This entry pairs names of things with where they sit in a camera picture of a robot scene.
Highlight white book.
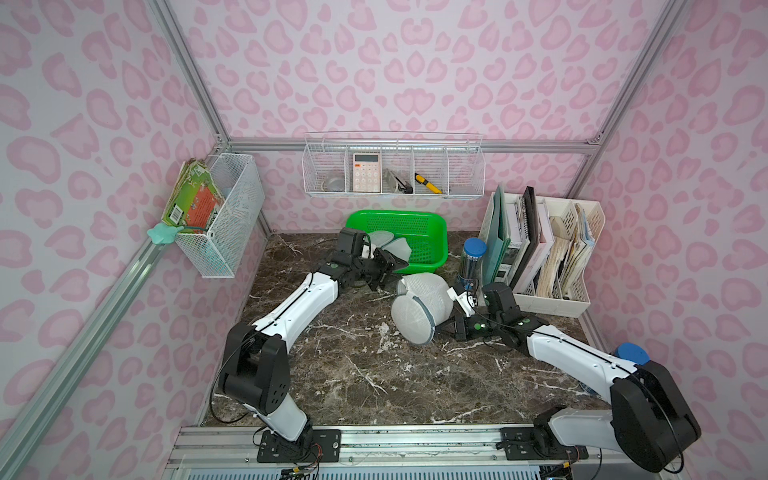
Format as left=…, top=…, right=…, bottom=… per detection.
left=518, top=200, right=554, bottom=292

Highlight round metal tin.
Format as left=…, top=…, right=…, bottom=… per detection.
left=322, top=174, right=346, bottom=193

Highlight metal clips in shelf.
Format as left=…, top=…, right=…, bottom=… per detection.
left=382, top=169, right=413, bottom=194

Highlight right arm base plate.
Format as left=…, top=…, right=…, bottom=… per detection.
left=495, top=426, right=589, bottom=463

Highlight yellow black utility knife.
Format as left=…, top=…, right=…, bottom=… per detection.
left=414, top=173, right=443, bottom=195

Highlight beige papers in organizer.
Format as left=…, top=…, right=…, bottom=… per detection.
left=535, top=202, right=596, bottom=300

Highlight pencil tube blue lid standing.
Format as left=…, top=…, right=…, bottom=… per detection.
left=457, top=237, right=487, bottom=291

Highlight black binder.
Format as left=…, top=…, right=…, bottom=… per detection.
left=509, top=186, right=540, bottom=291

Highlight white calculator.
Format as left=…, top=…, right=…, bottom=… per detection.
left=352, top=152, right=382, bottom=193

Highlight green red booklet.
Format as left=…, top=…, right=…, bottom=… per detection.
left=161, top=159, right=225, bottom=233

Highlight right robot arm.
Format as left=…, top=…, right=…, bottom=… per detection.
left=447, top=283, right=702, bottom=473

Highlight white mesh laundry bag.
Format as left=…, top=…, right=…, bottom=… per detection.
left=391, top=273, right=454, bottom=345

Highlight white wire shelf back wall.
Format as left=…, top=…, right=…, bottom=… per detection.
left=301, top=131, right=486, bottom=198

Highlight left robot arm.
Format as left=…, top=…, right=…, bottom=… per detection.
left=216, top=228, right=409, bottom=450

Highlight green plastic basket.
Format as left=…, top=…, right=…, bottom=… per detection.
left=345, top=210, right=449, bottom=274

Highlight pencil tube blue lid lying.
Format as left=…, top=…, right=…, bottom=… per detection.
left=612, top=342, right=650, bottom=365

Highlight white mesh bag in basket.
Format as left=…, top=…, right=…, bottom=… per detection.
left=369, top=231, right=412, bottom=262

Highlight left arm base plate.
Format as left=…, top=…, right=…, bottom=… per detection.
left=256, top=428, right=342, bottom=464

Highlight white file organizer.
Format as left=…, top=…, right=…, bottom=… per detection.
left=478, top=188, right=605, bottom=318

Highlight mint green star hook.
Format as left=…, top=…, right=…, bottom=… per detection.
left=147, top=222, right=183, bottom=245

